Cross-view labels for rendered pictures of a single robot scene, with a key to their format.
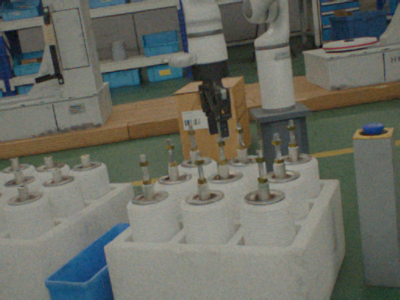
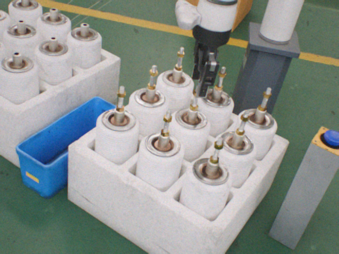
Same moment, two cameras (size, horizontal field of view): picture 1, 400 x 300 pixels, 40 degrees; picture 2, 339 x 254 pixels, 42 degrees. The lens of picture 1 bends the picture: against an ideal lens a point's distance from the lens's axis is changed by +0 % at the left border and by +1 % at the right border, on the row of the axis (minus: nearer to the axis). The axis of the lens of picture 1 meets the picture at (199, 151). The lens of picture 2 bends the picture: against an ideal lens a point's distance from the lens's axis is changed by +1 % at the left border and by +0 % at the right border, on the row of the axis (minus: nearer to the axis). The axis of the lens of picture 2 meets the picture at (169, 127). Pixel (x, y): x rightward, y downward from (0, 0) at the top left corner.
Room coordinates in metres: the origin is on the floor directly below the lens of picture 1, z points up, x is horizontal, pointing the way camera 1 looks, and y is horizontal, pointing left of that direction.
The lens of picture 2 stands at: (0.29, -0.03, 0.86)
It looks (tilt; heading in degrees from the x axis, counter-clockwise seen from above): 39 degrees down; 2
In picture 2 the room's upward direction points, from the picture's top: 11 degrees clockwise
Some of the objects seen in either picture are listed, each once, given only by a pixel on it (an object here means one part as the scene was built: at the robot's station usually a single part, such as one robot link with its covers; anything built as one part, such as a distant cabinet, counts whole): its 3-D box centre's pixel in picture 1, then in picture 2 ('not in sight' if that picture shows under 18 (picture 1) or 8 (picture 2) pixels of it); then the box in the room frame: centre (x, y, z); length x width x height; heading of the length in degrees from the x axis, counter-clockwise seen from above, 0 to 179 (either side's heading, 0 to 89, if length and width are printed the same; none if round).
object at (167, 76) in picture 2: (196, 162); (176, 79); (1.26, 0.01, 0.25); 0.08 x 0.08 x 0.01
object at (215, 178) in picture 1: (225, 177); (190, 119); (1.10, -0.05, 0.25); 0.08 x 0.08 x 0.01
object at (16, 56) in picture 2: (23, 193); (17, 59); (1.17, 0.39, 0.26); 0.02 x 0.02 x 0.03
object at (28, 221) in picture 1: (33, 237); (19, 94); (1.17, 0.39, 0.16); 0.10 x 0.10 x 0.18
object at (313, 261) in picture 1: (236, 249); (179, 169); (1.10, -0.05, 0.09); 0.39 x 0.39 x 0.18; 65
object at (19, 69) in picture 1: (35, 62); not in sight; (5.85, 1.54, 0.36); 0.50 x 0.38 x 0.21; 0
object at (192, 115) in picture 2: (224, 171); (192, 114); (1.10, -0.05, 0.26); 0.02 x 0.02 x 0.03
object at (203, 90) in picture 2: (224, 125); (204, 88); (1.05, -0.06, 0.37); 0.03 x 0.01 x 0.05; 14
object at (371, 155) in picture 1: (379, 208); (306, 192); (1.05, -0.34, 0.16); 0.07 x 0.07 x 0.31; 65
